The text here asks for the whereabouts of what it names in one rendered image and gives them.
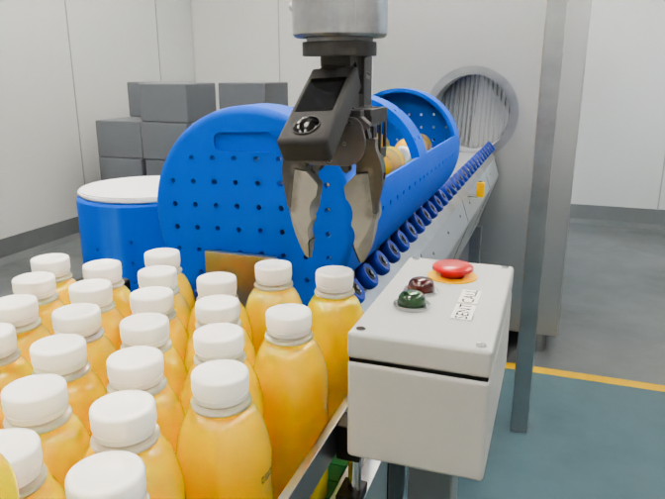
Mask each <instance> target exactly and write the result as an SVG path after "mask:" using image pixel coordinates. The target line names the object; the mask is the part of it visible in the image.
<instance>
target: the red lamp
mask: <svg viewBox="0 0 665 499"><path fill-rule="evenodd" d="M408 289H415V290H420V291H422V292H423V293H428V292H432V291H433V290H434V283H433V281H432V280H431V279H430V278H428V277H425V276H415V277H413V278H412V279H411V280H409V283H408Z"/></svg>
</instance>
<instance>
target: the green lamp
mask: <svg viewBox="0 0 665 499"><path fill-rule="evenodd" d="M426 303H427V299H426V296H425V294H424V293H423V292H422V291H420V290H415V289H408V290H404V291H402V292H401V293H400V294H399V297H398V304H400V305H401V306H404V307H410V308H418V307H423V306H424V305H425V304H426Z"/></svg>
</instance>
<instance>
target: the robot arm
mask: <svg viewBox="0 0 665 499"><path fill-rule="evenodd" d="M288 7H289V10H290V11H291V12H292V31H293V36H294V37H295V38H297V39H307V41H306V42H302V48H303V56H320V57H321V68H319V69H313V70H312V72H311V74H310V76H309V78H308V80H307V82H306V84H305V86H304V88H303V90H302V92H301V94H300V96H299V98H298V100H297V102H296V104H295V106H294V108H293V110H292V112H291V114H290V116H289V118H288V120H287V122H286V124H285V126H284V128H283V130H282V132H281V134H280V136H279V138H278V140H277V145H278V146H279V149H280V152H281V155H282V158H283V162H282V180H283V185H284V191H285V196H286V201H287V206H288V207H289V211H290V216H291V220H292V224H293V227H294V231H295V234H296V237H297V239H298V242H299V244H300V246H301V249H302V251H303V253H304V255H305V256H306V257H312V254H313V249H314V243H315V237H314V233H313V226H314V223H315V221H316V219H317V216H316V213H317V212H318V210H319V207H320V202H321V194H322V190H323V182H322V181H321V180H320V178H319V170H321V169H322V168H323V167H324V166H325V165H337V166H339V167H340V168H341V170H342V171H343V172H344V173H348V172H350V171H352V165H353V164H356V174H355V175H354V176H353V177H352V178H351V179H350V180H349V181H348V182H347V183H346V184H345V185H344V194H345V199H346V200H347V201H348V203H349V204H350V206H351V209H352V221H351V227H352V229H353V230H354V235H355V239H354V243H353V245H352V247H353V250H354V252H355V254H356V257H357V259H358V262H364V261H365V259H366V258H367V256H368V254H369V253H370V251H371V248H372V246H373V243H374V239H375V235H376V231H377V225H378V220H379V218H380V216H381V212H382V207H381V201H380V198H381V195H382V191H383V187H384V183H385V178H386V166H385V160H384V157H385V156H386V141H387V107H377V106H372V105H371V90H372V56H376V55H377V42H373V39H383V38H385V37H386V36H387V32H388V0H292V2H290V3H289V6H288ZM382 122H383V147H381V146H382ZM377 125H378V139H377ZM312 164H313V166H312Z"/></svg>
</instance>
